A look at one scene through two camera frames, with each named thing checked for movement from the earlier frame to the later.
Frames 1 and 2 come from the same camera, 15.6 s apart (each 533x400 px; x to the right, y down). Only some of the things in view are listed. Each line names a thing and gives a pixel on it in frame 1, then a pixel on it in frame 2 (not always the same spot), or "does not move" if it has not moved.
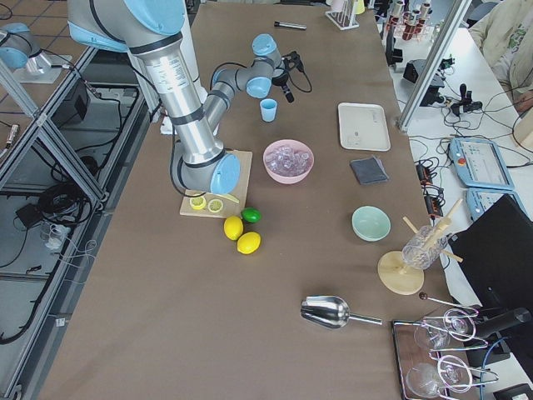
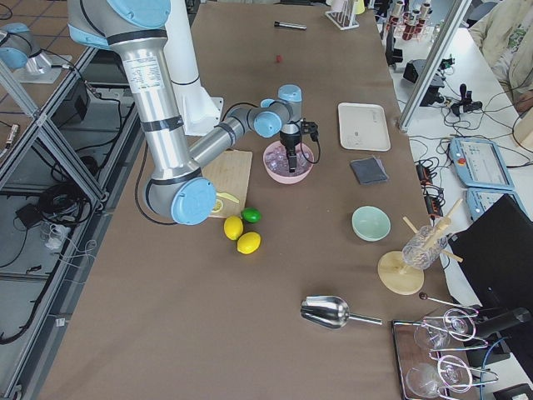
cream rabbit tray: x=363 y=127 does not move
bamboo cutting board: x=201 y=204 does not move
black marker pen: x=291 y=25 does not move
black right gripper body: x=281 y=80 -> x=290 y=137
